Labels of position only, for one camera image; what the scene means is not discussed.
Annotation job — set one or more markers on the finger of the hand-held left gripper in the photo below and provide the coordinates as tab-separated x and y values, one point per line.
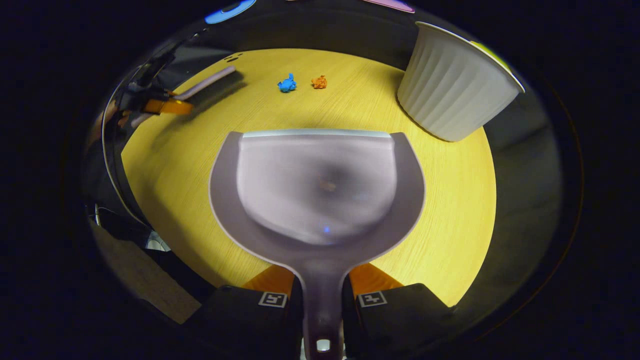
170	106

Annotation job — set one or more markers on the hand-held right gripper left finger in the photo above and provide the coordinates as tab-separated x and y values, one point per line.
240	325

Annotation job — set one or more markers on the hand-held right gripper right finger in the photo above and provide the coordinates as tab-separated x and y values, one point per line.
400	325

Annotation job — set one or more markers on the pale purple small broom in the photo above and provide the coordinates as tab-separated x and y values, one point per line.
210	80

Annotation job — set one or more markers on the blue paper trash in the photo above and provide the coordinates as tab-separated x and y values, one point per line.
287	83

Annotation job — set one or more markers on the orange paper trash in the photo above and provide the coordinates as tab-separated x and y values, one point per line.
319	82

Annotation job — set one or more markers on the pale purple dustpan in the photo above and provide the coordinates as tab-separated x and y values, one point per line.
315	185

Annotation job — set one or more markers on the white ribbed garbage bin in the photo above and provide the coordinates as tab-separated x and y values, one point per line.
450	85

